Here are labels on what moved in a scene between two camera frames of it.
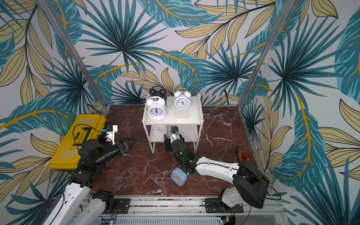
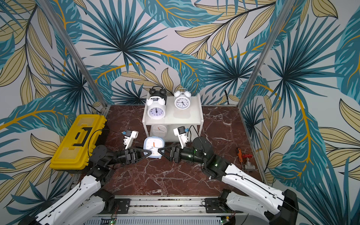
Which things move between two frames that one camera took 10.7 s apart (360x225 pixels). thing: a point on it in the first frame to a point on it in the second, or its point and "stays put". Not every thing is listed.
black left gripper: [123, 146] to [130, 156]
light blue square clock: [179, 176] to [153, 144]
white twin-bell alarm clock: [156, 109] stays put
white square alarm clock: [158, 130] stays put
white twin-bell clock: [182, 99] stays put
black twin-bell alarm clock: [161, 93] stays put
